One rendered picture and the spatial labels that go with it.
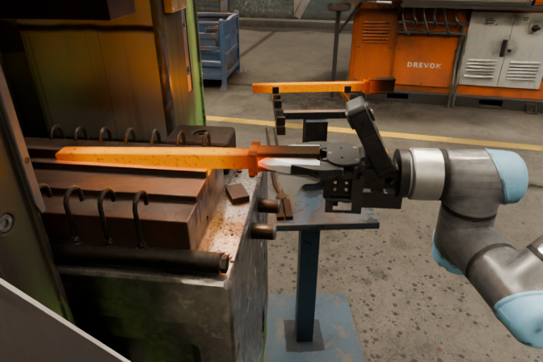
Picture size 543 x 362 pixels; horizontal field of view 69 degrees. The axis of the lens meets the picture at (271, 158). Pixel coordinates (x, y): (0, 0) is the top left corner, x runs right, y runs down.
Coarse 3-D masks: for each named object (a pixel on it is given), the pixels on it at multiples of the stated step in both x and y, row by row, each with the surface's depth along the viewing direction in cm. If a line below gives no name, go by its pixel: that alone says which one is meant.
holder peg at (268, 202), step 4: (260, 200) 72; (264, 200) 72; (268, 200) 72; (272, 200) 72; (276, 200) 72; (260, 204) 72; (264, 204) 72; (268, 204) 72; (272, 204) 72; (276, 204) 72; (280, 204) 74; (260, 208) 72; (264, 208) 72; (268, 208) 72; (272, 208) 72; (276, 208) 72; (260, 212) 73; (264, 212) 72; (268, 212) 72; (272, 212) 72; (276, 212) 72
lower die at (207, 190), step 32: (32, 160) 61; (64, 192) 56; (96, 192) 55; (128, 192) 55; (160, 192) 55; (192, 192) 55; (64, 224) 53; (96, 224) 52; (128, 224) 51; (160, 224) 51; (192, 224) 53
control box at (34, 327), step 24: (0, 288) 14; (0, 312) 14; (24, 312) 15; (48, 312) 16; (0, 336) 13; (24, 336) 14; (48, 336) 15; (72, 336) 16; (0, 360) 13; (24, 360) 13; (48, 360) 14; (72, 360) 15; (96, 360) 16; (120, 360) 18
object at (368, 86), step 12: (264, 84) 115; (276, 84) 115; (288, 84) 115; (300, 84) 115; (312, 84) 115; (324, 84) 115; (336, 84) 116; (348, 84) 116; (360, 84) 116; (372, 84) 117; (384, 84) 117
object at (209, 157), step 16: (256, 144) 59; (64, 160) 62; (80, 160) 61; (96, 160) 61; (112, 160) 60; (128, 160) 60; (144, 160) 60; (160, 160) 59; (176, 160) 59; (192, 160) 59; (208, 160) 58; (224, 160) 58; (240, 160) 58; (256, 160) 57
